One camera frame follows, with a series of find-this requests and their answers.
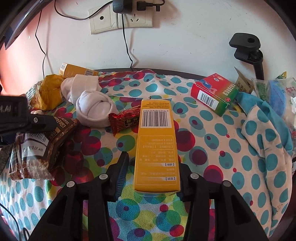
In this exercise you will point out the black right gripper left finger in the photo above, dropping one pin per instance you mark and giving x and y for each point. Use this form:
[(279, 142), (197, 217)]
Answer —
[(63, 218)]

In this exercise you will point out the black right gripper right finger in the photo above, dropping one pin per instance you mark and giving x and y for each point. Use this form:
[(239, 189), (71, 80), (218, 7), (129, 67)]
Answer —
[(234, 220)]

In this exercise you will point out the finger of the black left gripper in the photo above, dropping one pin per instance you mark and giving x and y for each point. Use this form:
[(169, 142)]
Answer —
[(41, 123)]

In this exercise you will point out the brown snack packet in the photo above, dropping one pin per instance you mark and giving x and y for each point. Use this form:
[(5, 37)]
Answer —
[(34, 155)]

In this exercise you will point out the beige sock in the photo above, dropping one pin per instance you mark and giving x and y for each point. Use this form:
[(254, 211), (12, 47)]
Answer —
[(72, 87)]

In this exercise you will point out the white sock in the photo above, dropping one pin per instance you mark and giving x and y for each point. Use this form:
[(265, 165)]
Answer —
[(93, 108)]

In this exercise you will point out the red foil candy wrapper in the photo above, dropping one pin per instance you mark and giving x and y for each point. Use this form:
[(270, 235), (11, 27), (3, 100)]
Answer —
[(124, 119)]

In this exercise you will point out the tall yellow medicine box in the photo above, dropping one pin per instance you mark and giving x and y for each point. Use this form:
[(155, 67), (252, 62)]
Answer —
[(156, 167)]

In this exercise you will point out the golden snack bag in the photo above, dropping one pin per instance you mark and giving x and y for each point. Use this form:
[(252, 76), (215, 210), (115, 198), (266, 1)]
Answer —
[(46, 94)]

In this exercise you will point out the small yellow medicine box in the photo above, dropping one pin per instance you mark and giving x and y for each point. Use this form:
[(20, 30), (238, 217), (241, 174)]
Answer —
[(69, 70)]

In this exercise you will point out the colourful polka dot cloth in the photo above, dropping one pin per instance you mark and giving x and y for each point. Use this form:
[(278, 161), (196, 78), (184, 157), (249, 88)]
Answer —
[(249, 145)]

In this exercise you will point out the dark monitor edge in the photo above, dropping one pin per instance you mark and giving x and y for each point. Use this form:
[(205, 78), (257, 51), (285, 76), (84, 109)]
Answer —
[(15, 16)]

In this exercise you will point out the red green medicine box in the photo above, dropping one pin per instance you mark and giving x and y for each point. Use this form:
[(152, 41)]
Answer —
[(215, 91)]

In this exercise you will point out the clear bag with blue items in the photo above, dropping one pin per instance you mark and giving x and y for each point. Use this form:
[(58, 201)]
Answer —
[(279, 93)]

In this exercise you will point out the black power adapter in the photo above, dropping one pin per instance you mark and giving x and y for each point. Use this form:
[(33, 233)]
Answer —
[(122, 6)]

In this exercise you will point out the black plug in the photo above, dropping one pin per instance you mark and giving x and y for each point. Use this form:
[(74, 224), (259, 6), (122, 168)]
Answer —
[(143, 5)]

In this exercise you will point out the white wall switch plate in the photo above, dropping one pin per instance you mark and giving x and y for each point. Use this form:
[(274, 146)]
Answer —
[(105, 20)]

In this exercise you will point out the white wall power socket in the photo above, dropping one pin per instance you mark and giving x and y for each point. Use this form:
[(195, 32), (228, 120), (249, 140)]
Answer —
[(137, 19)]

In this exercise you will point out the black clamp mount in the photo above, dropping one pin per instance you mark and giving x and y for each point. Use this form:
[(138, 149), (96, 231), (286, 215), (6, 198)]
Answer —
[(248, 50)]

